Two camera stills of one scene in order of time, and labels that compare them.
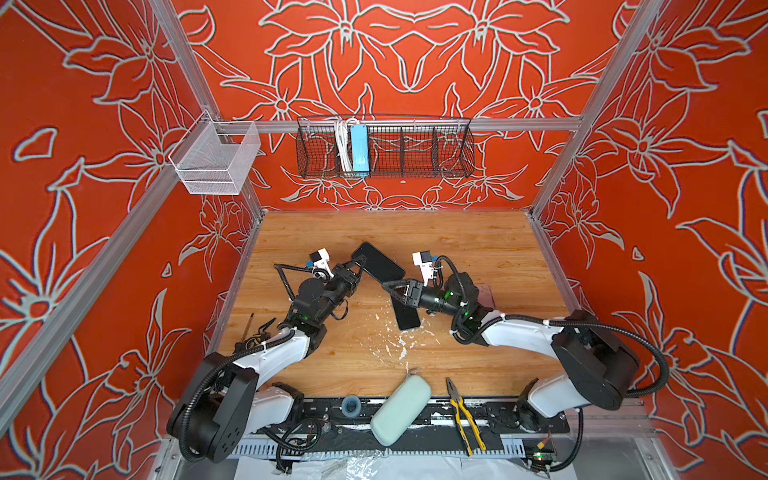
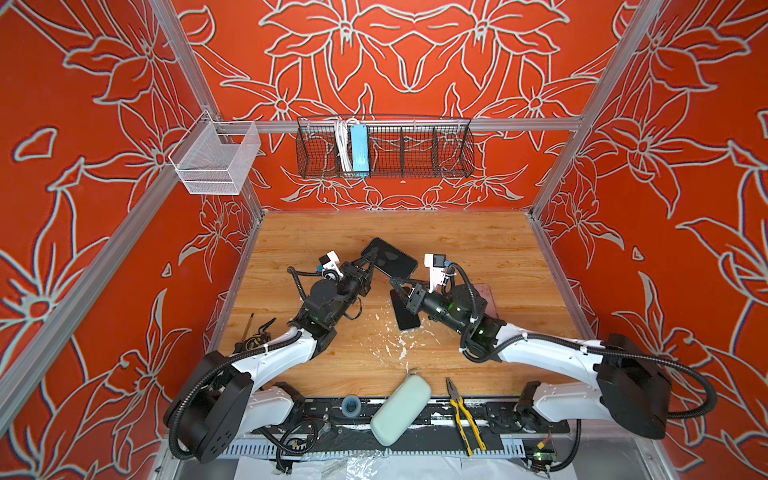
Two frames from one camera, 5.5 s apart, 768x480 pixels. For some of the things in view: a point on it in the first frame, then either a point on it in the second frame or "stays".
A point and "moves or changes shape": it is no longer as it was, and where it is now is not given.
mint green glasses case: (401, 410) stays
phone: (378, 264) moves or changes shape
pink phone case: (484, 296) stays
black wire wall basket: (385, 146) stays
